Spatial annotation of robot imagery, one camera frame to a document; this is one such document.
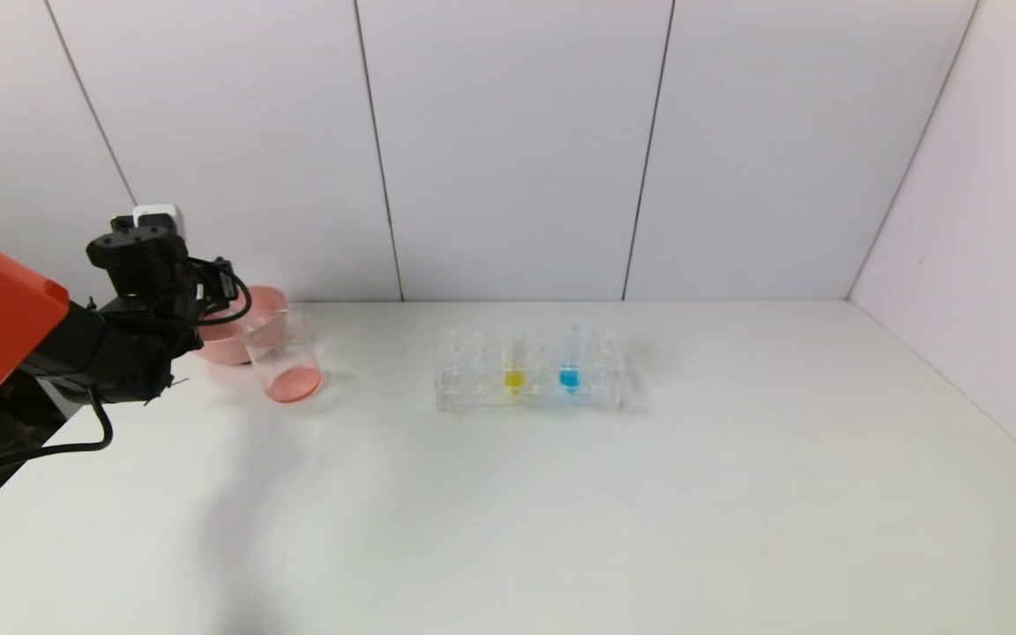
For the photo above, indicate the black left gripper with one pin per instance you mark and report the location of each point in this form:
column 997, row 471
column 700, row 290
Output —
column 151, row 265

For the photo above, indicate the test tube with yellow pigment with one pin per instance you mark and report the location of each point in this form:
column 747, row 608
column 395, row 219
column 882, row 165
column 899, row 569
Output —
column 514, row 379

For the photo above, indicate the clear glass beaker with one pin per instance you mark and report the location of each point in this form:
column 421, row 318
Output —
column 295, row 381

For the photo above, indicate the clear acrylic test tube rack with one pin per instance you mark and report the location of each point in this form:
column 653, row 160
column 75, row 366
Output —
column 473, row 388

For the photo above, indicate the test tube with blue pigment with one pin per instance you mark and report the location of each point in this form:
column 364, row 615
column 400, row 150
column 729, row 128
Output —
column 569, row 379

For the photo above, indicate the pink plastic bowl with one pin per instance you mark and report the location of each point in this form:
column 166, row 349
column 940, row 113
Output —
column 230, row 348

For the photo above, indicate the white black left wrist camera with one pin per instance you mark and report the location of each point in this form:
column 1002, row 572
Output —
column 160, row 216

